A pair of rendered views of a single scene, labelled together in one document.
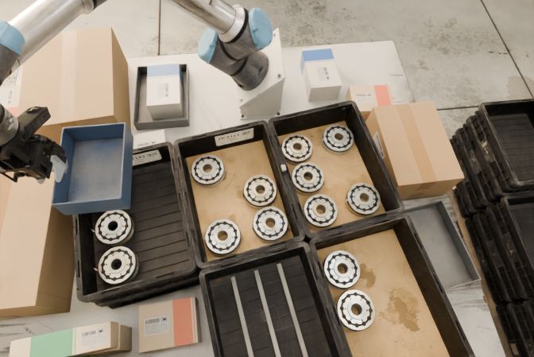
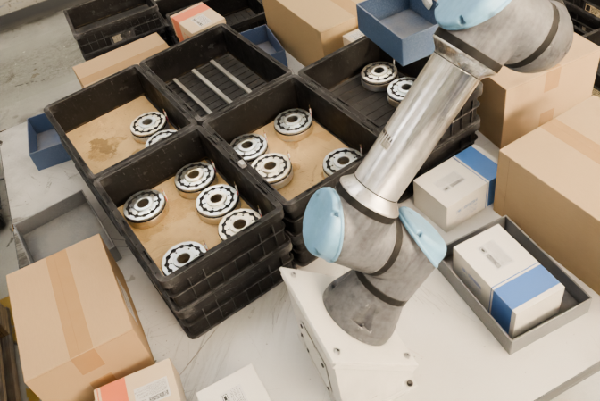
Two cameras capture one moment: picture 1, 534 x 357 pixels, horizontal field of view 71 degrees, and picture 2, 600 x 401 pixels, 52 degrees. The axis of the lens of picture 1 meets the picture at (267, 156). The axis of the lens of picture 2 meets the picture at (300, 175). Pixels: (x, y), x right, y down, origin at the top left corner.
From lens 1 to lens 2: 1.54 m
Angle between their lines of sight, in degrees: 74
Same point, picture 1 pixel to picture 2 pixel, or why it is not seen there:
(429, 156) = (49, 285)
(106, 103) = (522, 156)
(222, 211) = (307, 146)
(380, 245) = not seen: hidden behind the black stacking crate
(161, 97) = (487, 244)
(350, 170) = (163, 240)
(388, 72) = not seen: outside the picture
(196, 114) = (437, 285)
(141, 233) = (379, 104)
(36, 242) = not seen: hidden behind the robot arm
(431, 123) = (37, 337)
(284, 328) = (212, 102)
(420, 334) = (88, 139)
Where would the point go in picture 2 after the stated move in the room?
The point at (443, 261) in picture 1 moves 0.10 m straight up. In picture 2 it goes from (53, 241) to (36, 216)
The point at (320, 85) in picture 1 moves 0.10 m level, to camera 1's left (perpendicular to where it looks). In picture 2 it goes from (236, 376) to (285, 359)
